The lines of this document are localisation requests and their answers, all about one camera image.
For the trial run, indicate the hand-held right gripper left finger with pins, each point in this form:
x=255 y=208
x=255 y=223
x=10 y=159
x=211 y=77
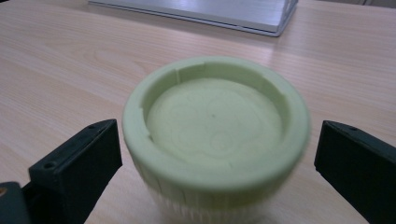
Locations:
x=74 y=168

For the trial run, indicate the light green jar lid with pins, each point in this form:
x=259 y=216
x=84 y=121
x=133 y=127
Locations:
x=214 y=130

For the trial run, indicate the silver laptop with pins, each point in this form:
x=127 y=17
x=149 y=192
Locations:
x=202 y=12

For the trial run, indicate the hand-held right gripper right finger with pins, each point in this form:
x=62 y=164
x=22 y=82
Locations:
x=358 y=165

